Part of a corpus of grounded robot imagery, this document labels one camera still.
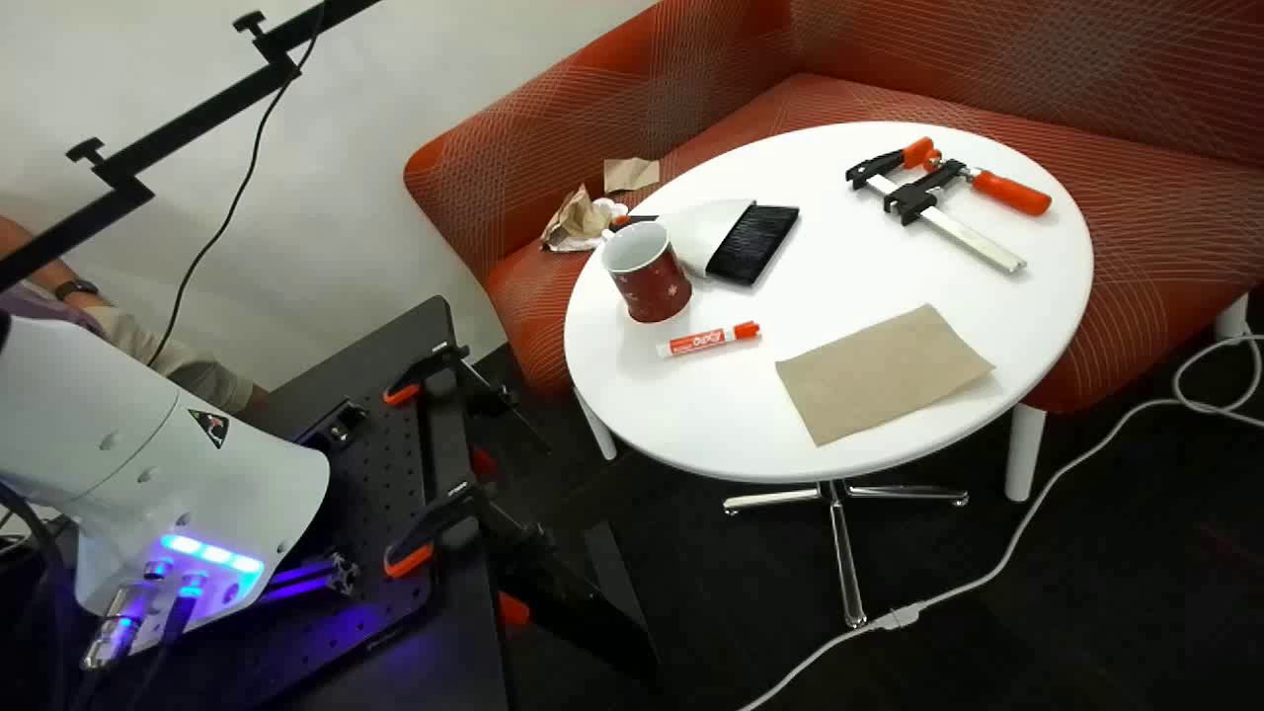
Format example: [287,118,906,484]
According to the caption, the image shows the red and white marker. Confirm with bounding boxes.
[654,314,766,362]

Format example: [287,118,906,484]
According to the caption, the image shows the person's bare forearm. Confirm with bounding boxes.
[0,214,118,330]

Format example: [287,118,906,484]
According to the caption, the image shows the red and white mug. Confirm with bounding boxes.
[600,216,695,327]

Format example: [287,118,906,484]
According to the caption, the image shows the crumpled tan paper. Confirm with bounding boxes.
[537,183,630,262]

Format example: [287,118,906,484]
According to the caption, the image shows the white dustpan brush black bristles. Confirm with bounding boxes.
[667,192,807,293]

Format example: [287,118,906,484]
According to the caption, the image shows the brown paper scrap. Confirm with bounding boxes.
[600,152,667,201]

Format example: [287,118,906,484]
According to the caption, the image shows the black orange spring clamp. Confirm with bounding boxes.
[378,472,558,586]
[378,337,524,416]

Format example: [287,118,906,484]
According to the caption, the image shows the white round table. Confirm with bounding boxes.
[559,118,1096,488]

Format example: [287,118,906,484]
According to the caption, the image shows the black angled stand leg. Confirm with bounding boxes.
[483,517,665,682]

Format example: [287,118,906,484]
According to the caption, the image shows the brown paper sheet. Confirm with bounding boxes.
[770,299,998,451]

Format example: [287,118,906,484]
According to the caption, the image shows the chrome table base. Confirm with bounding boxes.
[720,479,974,632]

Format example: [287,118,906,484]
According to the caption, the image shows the khaki trousers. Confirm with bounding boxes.
[88,304,277,416]

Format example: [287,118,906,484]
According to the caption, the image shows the orange sofa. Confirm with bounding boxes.
[397,0,1264,417]

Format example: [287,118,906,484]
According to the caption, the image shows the small orange-handled bar clamp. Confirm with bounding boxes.
[842,135,949,198]

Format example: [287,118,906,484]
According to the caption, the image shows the large orange-handled bar clamp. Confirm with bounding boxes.
[879,152,1058,279]

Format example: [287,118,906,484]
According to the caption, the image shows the thin black hanging cable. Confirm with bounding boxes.
[144,33,326,371]

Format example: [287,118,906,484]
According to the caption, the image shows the white floor cable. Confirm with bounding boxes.
[736,327,1264,711]

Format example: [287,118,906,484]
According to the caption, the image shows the black camera rig bar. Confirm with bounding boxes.
[0,0,387,297]

